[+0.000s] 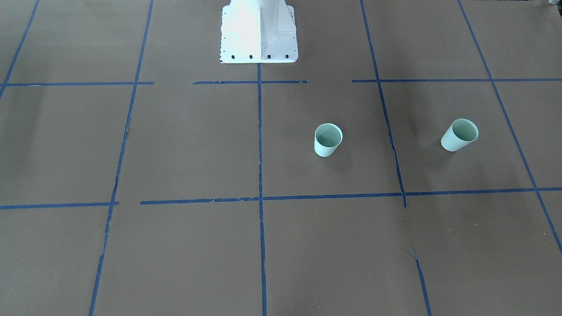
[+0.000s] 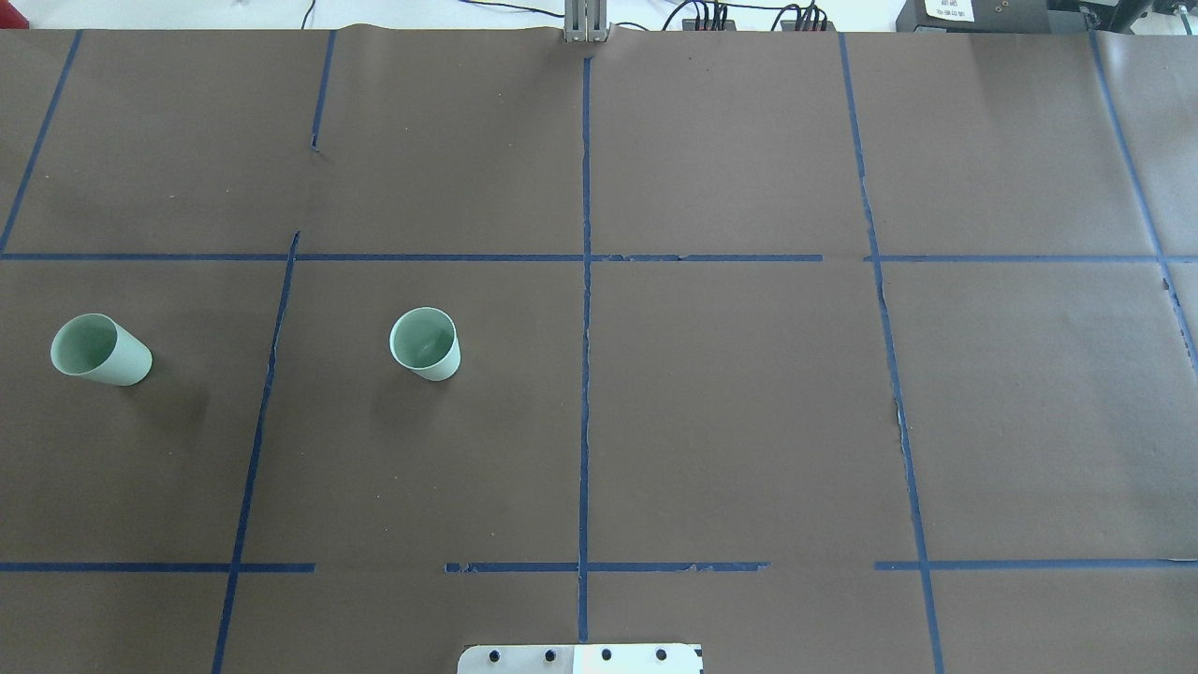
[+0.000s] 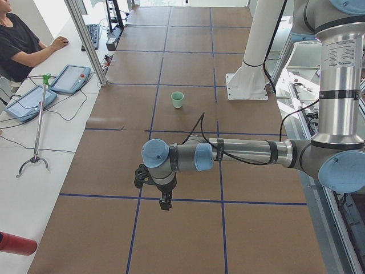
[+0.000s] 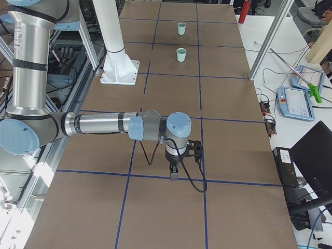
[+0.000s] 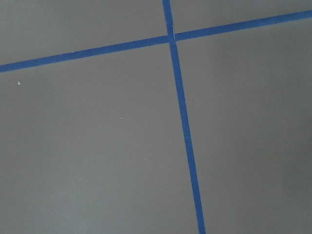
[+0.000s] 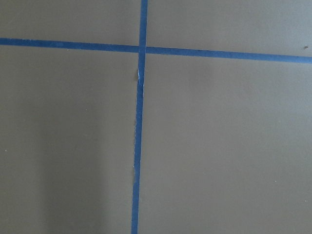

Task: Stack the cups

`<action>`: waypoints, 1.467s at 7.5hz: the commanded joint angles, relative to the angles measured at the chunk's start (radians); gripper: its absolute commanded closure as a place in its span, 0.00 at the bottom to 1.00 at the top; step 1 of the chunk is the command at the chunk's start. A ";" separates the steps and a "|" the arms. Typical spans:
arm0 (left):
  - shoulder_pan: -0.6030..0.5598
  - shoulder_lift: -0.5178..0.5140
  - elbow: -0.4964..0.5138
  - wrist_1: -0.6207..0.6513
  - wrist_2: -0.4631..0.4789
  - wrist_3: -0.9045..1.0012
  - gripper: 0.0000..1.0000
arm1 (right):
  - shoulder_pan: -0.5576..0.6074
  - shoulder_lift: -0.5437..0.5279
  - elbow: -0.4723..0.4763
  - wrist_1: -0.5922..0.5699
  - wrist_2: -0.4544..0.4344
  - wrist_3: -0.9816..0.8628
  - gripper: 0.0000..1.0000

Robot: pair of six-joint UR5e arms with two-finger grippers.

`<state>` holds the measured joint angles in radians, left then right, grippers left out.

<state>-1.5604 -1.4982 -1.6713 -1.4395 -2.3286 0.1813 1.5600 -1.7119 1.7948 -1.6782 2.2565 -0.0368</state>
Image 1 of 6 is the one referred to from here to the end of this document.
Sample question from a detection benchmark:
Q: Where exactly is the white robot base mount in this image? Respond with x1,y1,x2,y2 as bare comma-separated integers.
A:
220,0,299,64

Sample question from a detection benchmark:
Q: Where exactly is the light green cup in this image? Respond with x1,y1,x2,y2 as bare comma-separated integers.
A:
441,118,479,152
314,123,343,158

